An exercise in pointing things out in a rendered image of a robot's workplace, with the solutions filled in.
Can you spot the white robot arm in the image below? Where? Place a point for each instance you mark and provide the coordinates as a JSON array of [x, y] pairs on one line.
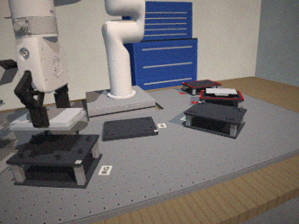
[[34, 17]]

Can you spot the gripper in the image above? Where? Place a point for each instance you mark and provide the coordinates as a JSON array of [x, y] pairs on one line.
[[41, 65]]

